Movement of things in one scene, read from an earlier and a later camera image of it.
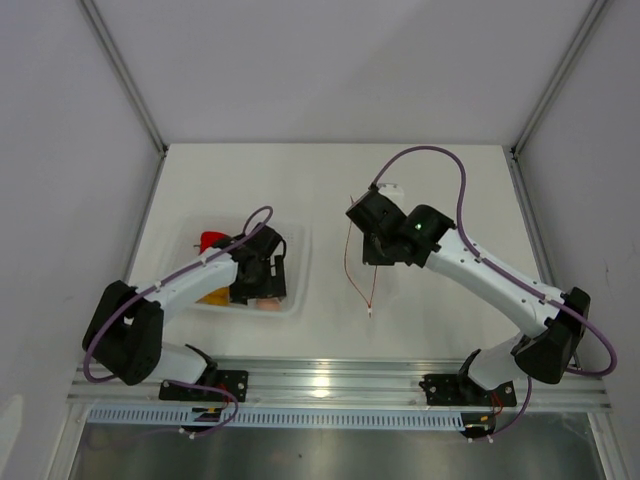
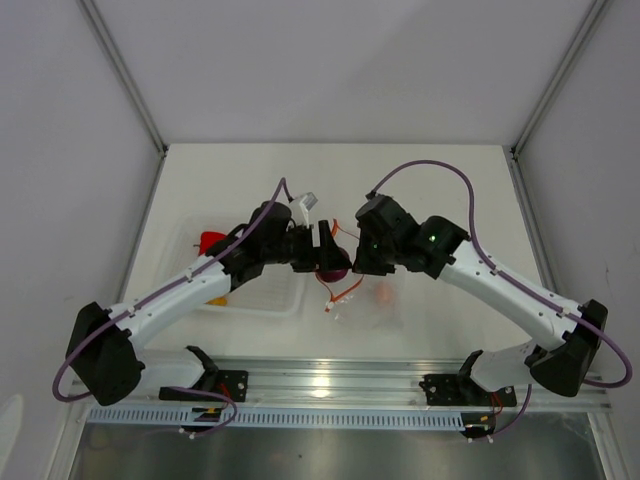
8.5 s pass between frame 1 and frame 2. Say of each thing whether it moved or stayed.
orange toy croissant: stayed
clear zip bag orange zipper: moved
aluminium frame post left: stayed
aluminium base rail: stayed
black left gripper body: moved
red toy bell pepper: stayed
